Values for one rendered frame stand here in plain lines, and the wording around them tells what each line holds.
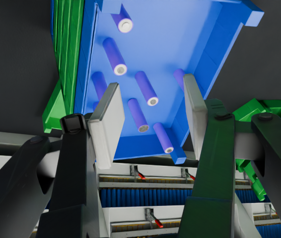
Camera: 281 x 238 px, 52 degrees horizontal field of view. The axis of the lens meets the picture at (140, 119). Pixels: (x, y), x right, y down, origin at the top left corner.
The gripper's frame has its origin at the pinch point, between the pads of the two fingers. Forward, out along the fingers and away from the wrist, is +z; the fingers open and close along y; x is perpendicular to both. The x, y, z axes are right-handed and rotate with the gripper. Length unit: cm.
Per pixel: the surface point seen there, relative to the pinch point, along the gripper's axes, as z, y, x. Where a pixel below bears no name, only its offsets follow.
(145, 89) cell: 23.4, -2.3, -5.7
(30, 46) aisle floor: 62, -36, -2
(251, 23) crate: 20.7, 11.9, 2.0
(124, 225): 55, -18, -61
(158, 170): 85, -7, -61
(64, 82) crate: 35.7, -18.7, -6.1
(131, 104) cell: 27.6, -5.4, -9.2
